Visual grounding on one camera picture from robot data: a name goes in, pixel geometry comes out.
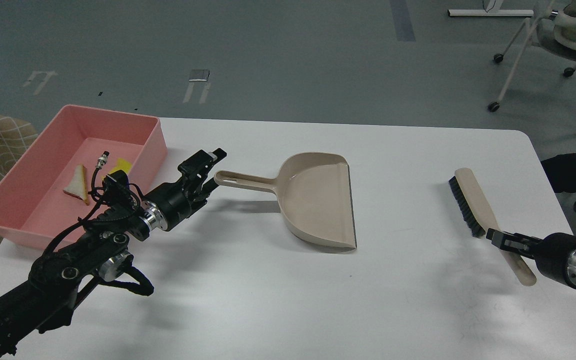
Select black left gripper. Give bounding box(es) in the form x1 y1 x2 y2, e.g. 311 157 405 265
142 148 227 231

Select white desk base bar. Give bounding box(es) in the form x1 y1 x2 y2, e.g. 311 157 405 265
446 9 534 18

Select beige plastic dustpan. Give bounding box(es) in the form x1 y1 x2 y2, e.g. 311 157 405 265
214 152 358 250

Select beige hand brush black bristles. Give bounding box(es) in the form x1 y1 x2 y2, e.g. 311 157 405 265
448 167 537 287

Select white bread slice piece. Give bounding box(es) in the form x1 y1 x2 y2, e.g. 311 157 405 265
62 164 90 206

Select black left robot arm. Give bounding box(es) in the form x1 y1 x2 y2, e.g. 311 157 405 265
0 148 227 358

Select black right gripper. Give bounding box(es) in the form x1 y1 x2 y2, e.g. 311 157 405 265
486 228 576 290

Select rolling office chair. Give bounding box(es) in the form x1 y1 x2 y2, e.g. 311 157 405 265
487 0 576 113

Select pink plastic bin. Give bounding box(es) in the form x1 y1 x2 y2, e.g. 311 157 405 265
0 105 168 249

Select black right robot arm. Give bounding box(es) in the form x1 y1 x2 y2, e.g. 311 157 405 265
486 201 576 290

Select yellow green sponge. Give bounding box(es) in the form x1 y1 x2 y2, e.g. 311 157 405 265
108 157 133 174

